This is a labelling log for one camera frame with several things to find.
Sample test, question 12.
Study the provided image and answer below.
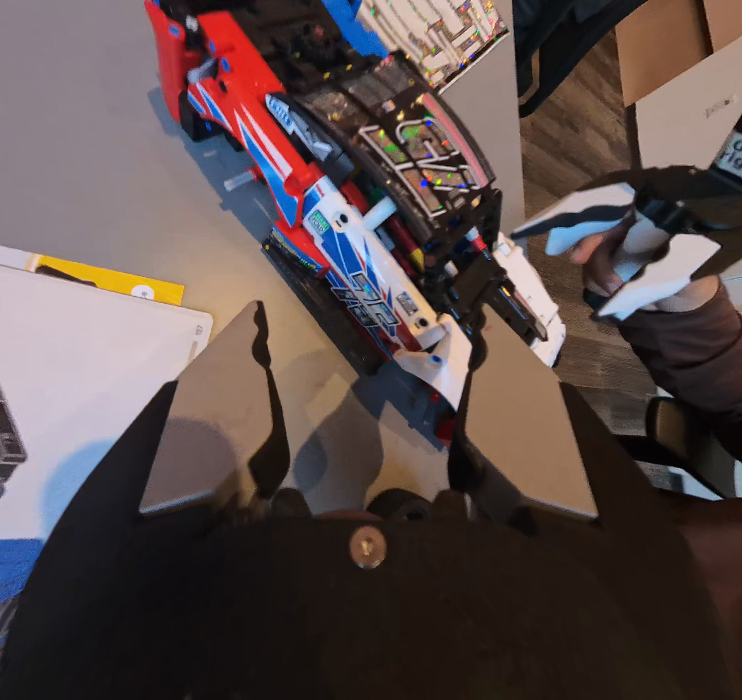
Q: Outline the open instruction booklet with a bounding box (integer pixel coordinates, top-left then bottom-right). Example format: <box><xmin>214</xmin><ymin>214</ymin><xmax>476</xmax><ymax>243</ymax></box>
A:
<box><xmin>0</xmin><ymin>245</ymin><xmax>214</xmax><ymax>602</ymax></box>

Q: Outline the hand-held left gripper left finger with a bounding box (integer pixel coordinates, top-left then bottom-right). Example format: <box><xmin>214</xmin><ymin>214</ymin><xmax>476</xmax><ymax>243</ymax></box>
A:
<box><xmin>139</xmin><ymin>300</ymin><xmax>291</xmax><ymax>515</ymax></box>

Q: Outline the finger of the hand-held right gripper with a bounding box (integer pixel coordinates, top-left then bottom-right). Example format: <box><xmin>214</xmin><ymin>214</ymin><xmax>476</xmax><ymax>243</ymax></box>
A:
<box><xmin>591</xmin><ymin>212</ymin><xmax>723</xmax><ymax>322</ymax></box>
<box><xmin>510</xmin><ymin>182</ymin><xmax>638</xmax><ymax>257</ymax></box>

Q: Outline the grey desk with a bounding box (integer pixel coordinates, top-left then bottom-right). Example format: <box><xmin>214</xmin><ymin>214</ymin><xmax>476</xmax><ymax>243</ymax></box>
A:
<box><xmin>0</xmin><ymin>0</ymin><xmax>527</xmax><ymax>539</ymax></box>

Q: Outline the person's right forearm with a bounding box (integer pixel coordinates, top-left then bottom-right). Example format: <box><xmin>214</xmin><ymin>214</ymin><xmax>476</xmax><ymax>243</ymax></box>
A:
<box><xmin>614</xmin><ymin>274</ymin><xmax>742</xmax><ymax>402</ymax></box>

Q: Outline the black office chair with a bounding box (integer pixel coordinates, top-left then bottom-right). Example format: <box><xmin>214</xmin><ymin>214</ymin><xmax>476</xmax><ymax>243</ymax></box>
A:
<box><xmin>510</xmin><ymin>0</ymin><xmax>711</xmax><ymax>118</ymax></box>

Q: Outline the black toy tire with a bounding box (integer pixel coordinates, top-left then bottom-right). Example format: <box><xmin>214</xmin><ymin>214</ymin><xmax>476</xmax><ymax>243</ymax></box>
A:
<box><xmin>368</xmin><ymin>488</ymin><xmax>434</xmax><ymax>522</ymax></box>

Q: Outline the sticker sheet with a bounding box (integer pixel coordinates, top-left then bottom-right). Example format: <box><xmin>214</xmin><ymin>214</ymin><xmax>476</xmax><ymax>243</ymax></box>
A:
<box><xmin>335</xmin><ymin>0</ymin><xmax>512</xmax><ymax>90</ymax></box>

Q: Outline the toy brick race car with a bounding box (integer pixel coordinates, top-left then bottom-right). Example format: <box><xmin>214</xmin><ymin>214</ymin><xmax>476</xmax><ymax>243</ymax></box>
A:
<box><xmin>145</xmin><ymin>0</ymin><xmax>567</xmax><ymax>447</ymax></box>

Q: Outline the person's right hand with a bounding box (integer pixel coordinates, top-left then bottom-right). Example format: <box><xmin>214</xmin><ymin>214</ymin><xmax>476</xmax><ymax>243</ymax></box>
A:
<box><xmin>570</xmin><ymin>221</ymin><xmax>630</xmax><ymax>301</ymax></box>

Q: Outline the open cardboard box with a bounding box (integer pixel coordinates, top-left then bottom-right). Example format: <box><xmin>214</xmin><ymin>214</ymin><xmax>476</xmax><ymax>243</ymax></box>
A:
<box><xmin>614</xmin><ymin>0</ymin><xmax>742</xmax><ymax>170</ymax></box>

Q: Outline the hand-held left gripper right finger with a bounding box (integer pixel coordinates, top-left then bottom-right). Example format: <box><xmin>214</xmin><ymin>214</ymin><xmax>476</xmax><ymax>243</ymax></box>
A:
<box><xmin>448</xmin><ymin>305</ymin><xmax>599</xmax><ymax>526</ymax></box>

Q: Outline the black chair armrest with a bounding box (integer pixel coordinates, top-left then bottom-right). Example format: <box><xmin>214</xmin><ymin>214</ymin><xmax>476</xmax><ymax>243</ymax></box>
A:
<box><xmin>614</xmin><ymin>396</ymin><xmax>742</xmax><ymax>501</ymax></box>

